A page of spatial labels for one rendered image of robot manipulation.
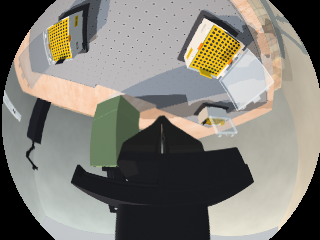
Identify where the yellow plate with black holes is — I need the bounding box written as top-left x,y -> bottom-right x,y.
201,117 -> 211,125

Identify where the yellow tip rack with black holes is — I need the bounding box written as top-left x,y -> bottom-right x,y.
48,18 -> 72,65
189,25 -> 241,78

